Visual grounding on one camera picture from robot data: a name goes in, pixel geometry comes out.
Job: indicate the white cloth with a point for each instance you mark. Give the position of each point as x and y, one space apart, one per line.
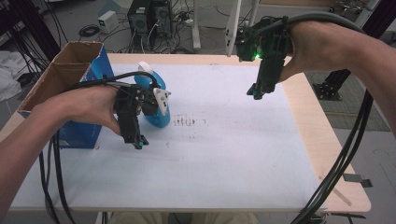
11 74

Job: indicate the grey floor mat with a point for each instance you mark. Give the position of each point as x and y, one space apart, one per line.
358 109

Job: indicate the white stand leg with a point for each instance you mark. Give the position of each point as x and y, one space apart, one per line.
196 28
233 28

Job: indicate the small white box device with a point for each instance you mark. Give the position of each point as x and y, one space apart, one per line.
108 21

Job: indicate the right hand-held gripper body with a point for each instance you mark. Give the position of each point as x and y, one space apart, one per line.
271 40

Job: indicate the person's right hand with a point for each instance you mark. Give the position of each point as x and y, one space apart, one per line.
317 46

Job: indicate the person's left hand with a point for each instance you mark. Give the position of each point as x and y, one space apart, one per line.
81 105

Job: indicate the blue cardboard box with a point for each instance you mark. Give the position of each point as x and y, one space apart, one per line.
77 71

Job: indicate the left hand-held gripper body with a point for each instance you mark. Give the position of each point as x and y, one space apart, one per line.
127 109

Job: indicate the grey tape strip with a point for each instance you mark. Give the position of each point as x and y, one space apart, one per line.
358 179

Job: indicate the white table mat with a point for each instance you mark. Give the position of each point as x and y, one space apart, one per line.
218 149

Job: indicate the black metal frame stand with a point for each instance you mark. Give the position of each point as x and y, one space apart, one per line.
331 87

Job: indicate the wooden table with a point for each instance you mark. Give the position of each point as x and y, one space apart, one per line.
314 124

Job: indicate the black computer tower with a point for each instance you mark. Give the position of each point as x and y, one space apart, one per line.
151 21

